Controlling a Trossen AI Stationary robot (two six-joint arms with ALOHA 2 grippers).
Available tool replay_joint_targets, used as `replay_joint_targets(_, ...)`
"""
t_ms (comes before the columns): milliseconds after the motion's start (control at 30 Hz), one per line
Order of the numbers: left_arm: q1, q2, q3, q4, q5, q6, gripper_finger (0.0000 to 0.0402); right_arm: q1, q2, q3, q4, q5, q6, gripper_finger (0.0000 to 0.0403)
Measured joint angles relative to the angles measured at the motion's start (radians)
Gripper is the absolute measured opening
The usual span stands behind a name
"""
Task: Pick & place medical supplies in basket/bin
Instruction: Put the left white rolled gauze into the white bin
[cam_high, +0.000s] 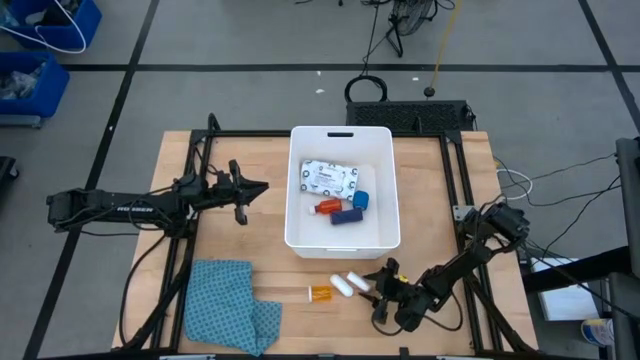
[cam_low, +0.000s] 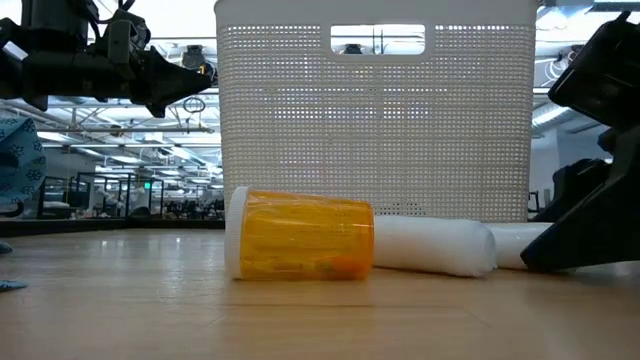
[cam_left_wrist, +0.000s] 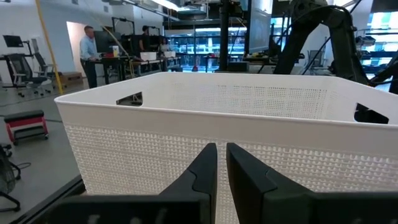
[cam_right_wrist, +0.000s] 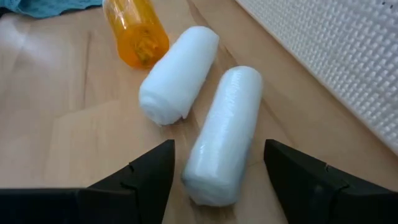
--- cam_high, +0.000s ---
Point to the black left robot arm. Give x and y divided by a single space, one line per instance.
125 205

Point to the black computer case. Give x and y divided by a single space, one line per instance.
405 116

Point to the white printed plastic package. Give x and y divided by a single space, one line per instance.
327 177

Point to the white gauze roll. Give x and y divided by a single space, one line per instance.
358 281

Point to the grey metal stand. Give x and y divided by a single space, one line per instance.
627 200

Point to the black aluminium table frame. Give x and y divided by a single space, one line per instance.
250 134

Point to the silver metal bracket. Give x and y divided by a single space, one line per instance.
461 212

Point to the white box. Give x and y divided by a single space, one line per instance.
565 302

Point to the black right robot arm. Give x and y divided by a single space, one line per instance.
450 270

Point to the blue storage bin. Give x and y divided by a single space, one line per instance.
45 90
75 25

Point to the white blue can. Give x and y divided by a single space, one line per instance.
597 331

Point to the black floor fan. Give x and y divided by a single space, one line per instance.
412 15

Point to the blue patterned cloth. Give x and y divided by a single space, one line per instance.
220 305

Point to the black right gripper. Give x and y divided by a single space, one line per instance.
392 292

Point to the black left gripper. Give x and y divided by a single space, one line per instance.
225 192

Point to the orange bottle with white cap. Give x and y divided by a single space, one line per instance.
330 206

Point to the orange pill bottle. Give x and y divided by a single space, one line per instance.
322 293

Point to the white perforated plastic basket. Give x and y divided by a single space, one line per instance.
340 240

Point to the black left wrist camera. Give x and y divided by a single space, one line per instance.
186 181

